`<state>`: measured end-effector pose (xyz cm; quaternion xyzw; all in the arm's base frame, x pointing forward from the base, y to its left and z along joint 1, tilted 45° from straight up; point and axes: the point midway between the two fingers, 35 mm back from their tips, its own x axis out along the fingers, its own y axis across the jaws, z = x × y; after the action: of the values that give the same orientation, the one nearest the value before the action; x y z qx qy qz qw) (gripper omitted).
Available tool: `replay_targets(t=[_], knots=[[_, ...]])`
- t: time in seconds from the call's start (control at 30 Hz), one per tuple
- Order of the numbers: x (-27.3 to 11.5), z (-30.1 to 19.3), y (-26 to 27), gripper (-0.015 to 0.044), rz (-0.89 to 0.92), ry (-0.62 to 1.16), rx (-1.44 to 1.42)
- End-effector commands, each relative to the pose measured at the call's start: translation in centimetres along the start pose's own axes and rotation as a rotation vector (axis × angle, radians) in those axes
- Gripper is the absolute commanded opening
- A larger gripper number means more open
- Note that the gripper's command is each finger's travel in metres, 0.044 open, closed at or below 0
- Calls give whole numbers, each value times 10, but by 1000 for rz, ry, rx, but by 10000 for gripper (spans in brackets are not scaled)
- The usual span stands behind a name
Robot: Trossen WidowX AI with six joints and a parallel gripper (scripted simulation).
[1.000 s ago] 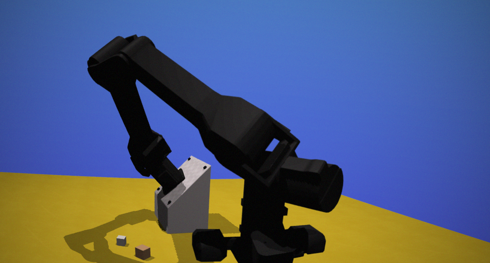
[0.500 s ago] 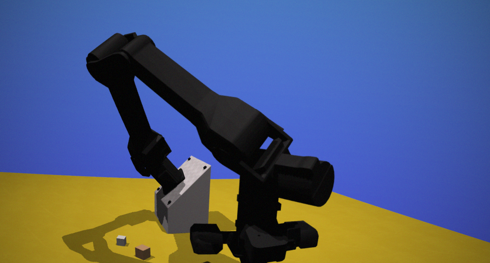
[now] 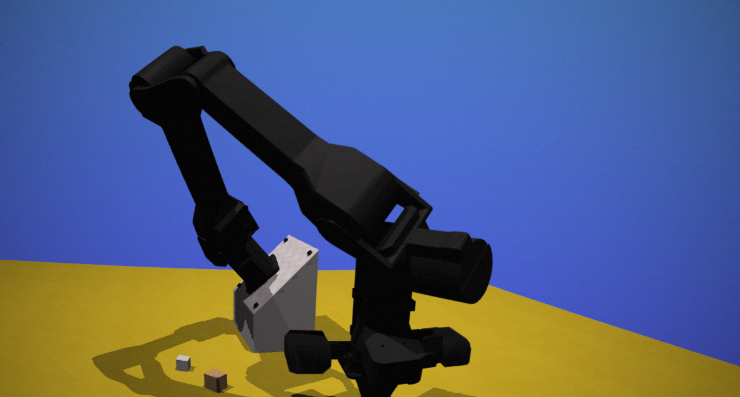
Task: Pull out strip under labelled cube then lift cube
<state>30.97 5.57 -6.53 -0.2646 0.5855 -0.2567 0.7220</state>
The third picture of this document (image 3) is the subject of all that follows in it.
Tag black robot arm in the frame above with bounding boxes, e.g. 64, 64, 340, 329
129, 46, 493, 389

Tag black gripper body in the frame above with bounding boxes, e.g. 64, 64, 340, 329
284, 284, 471, 374

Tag brown cube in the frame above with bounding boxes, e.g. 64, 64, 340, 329
204, 368, 228, 393

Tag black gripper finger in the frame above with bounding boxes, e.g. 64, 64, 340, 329
338, 360, 375, 397
375, 385, 398, 397

